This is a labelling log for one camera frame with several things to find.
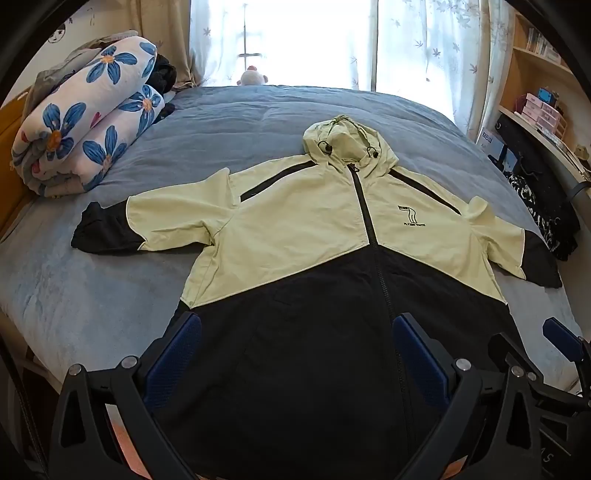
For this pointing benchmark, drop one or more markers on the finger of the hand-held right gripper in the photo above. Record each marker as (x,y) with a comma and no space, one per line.
(508,353)
(561,338)

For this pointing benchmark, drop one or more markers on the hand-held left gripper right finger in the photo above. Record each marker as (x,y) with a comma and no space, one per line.
(415,355)

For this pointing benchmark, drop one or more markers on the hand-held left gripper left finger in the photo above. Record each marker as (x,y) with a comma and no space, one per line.
(178,350)

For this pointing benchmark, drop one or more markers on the yellow-green and black hooded jacket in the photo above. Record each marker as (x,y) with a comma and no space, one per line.
(300,221)

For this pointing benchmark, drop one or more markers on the dark clothes pile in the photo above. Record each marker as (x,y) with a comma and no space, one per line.
(161,74)

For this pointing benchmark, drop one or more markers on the black and white patterned cloth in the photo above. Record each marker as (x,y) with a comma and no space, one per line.
(526,203)

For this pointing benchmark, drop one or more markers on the black bag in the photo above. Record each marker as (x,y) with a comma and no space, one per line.
(545,184)

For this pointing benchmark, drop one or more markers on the curved wooden desk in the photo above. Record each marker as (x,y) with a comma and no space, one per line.
(568,159)

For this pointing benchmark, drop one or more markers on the small olive figurine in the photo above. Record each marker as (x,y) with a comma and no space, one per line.
(582,152)

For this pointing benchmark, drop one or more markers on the white cardboard box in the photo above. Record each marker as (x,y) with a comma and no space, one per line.
(489,138)

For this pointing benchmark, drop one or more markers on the pink drawer organizer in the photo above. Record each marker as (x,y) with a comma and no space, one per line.
(545,115)

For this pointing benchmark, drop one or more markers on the small blue box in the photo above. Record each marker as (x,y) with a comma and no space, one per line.
(545,95)

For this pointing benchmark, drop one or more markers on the rolled blue floral quilt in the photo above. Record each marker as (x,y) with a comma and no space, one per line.
(92,115)

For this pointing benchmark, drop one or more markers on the wooden bookshelf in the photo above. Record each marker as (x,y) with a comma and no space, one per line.
(519,60)

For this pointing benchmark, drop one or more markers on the white plush toy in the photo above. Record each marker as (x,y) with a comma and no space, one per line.
(251,76)

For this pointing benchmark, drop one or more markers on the beige curtain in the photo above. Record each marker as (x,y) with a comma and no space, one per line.
(494,55)
(157,27)

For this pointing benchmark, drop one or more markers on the row of books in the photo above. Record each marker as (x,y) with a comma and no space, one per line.
(542,44)

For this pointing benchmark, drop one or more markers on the white sheer leaf-print curtain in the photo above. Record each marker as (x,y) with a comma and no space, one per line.
(415,50)
(212,41)

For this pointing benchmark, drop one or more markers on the grey cloth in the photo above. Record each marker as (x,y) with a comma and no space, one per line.
(60,69)

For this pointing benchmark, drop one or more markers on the wooden bed frame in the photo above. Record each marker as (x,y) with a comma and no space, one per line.
(9,138)

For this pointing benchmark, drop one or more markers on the round face wall sticker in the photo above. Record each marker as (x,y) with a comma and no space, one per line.
(58,34)

